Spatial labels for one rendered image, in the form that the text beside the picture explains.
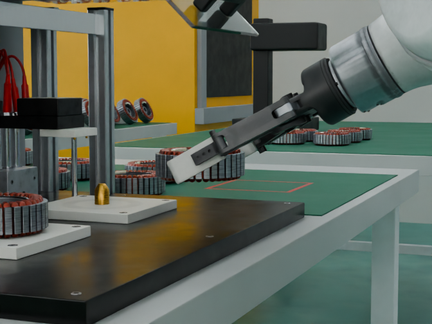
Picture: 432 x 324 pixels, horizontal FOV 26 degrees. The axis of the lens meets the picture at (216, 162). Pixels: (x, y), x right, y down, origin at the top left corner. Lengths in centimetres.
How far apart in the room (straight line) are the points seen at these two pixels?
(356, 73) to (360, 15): 526
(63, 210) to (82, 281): 36
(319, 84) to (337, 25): 528
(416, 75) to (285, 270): 28
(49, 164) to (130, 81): 335
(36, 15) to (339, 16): 516
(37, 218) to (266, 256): 26
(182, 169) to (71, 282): 33
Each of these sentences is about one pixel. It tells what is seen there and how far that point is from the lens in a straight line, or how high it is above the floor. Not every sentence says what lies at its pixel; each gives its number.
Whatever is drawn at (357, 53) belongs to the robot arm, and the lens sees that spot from 107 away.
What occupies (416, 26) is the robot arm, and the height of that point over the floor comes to 98.
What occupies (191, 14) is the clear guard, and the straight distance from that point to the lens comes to 114.
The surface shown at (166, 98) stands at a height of 85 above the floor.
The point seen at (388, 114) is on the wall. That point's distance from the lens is 628.
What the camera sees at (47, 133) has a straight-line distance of 124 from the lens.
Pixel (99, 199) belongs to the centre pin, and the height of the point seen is 79.
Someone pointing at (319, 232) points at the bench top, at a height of 74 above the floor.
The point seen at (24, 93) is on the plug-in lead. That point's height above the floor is 93.
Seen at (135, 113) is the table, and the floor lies 80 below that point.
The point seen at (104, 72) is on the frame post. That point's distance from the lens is 142.
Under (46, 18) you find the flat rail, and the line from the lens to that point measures 130.
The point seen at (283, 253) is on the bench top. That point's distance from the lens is 112.
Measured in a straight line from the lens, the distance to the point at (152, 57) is 476.
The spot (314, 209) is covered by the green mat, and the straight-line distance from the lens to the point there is 141.
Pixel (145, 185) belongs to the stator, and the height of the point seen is 77.
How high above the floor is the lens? 95
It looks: 5 degrees down
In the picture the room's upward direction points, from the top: straight up
